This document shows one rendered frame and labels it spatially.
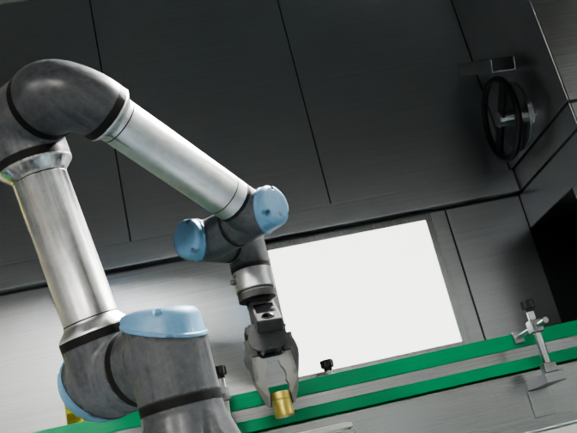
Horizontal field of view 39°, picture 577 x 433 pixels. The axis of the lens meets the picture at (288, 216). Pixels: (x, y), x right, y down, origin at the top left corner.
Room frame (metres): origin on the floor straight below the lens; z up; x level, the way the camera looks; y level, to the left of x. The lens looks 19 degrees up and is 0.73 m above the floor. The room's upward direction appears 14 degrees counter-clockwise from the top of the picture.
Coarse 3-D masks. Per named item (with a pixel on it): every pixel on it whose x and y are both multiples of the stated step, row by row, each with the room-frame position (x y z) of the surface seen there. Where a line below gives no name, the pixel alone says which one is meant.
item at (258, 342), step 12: (264, 288) 1.45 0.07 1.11; (240, 300) 1.46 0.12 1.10; (252, 300) 1.47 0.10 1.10; (264, 300) 1.47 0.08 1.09; (252, 324) 1.45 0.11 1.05; (252, 336) 1.45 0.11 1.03; (264, 336) 1.45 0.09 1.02; (252, 348) 1.45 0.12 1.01; (264, 348) 1.45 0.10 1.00; (276, 348) 1.46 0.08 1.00
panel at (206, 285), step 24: (312, 240) 1.87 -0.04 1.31; (432, 240) 1.91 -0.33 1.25; (168, 264) 1.82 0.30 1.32; (192, 264) 1.83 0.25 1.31; (216, 264) 1.84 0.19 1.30; (120, 288) 1.80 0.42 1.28; (144, 288) 1.81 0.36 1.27; (168, 288) 1.82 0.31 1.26; (192, 288) 1.83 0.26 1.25; (216, 288) 1.83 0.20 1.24; (216, 312) 1.83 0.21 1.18; (240, 312) 1.84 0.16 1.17; (456, 312) 1.92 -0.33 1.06; (216, 336) 1.83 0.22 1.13; (240, 336) 1.84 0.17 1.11; (216, 360) 1.83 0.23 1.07; (240, 360) 1.84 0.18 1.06; (384, 360) 1.89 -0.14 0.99; (240, 384) 1.84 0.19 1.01
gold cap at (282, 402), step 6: (282, 390) 1.45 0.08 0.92; (276, 396) 1.45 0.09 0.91; (282, 396) 1.45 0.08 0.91; (288, 396) 1.45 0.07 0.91; (276, 402) 1.45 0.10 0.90; (282, 402) 1.45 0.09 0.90; (288, 402) 1.45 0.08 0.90; (276, 408) 1.45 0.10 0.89; (282, 408) 1.45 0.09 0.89; (288, 408) 1.45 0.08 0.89; (276, 414) 1.45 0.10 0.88; (282, 414) 1.44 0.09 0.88; (288, 414) 1.45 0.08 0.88; (294, 414) 1.47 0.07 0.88
